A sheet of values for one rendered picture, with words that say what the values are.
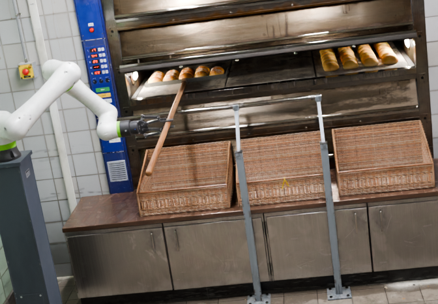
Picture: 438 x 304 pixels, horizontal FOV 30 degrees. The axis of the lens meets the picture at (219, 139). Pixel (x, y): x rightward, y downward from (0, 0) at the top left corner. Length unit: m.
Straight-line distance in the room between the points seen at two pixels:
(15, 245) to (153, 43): 1.54
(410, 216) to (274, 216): 0.79
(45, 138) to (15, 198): 1.14
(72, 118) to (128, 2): 0.84
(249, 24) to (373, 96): 0.89
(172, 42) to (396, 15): 1.37
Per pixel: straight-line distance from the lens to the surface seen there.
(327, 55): 5.53
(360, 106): 5.17
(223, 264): 4.96
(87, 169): 5.44
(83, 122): 5.34
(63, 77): 4.26
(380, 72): 5.15
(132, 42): 5.15
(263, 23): 5.06
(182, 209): 4.89
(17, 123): 4.15
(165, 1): 5.07
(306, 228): 4.85
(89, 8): 5.13
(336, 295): 4.97
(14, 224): 4.43
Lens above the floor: 2.38
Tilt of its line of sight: 17 degrees down
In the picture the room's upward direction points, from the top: 8 degrees counter-clockwise
